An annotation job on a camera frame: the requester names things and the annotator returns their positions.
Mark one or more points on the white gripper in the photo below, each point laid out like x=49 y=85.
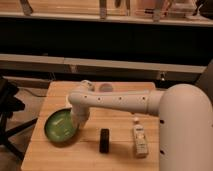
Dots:
x=79 y=116

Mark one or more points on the wooden shelf rack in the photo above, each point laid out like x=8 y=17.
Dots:
x=102 y=39

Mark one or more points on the green ceramic bowl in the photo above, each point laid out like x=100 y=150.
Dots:
x=59 y=127

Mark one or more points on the grey round cup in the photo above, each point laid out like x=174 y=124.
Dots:
x=106 y=87

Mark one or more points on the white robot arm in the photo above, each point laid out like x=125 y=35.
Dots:
x=185 y=120

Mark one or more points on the black rectangular block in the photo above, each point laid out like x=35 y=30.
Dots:
x=104 y=141

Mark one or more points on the black office chair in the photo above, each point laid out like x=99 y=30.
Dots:
x=8 y=105

